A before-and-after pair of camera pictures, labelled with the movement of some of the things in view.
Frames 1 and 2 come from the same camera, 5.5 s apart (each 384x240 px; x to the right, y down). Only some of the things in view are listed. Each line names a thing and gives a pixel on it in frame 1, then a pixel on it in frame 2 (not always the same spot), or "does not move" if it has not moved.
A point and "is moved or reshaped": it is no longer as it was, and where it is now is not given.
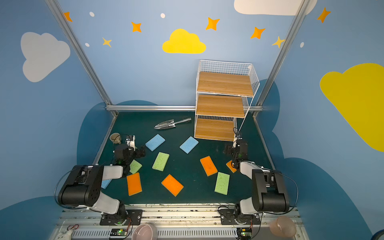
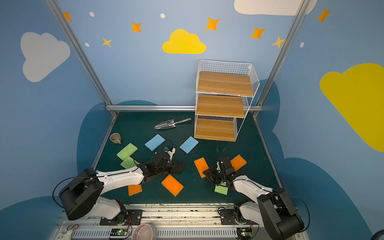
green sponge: [222, 183] does not move
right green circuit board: [244, 233] does not move
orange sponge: [208, 165] is moved or reshaped
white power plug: [67, 236] does not move
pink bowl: [145, 231] does not move
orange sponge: [134, 183] does not move
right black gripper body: [231, 150] -> [216, 173]
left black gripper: [137, 151] -> [171, 166]
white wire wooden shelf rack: [224, 91] does not move
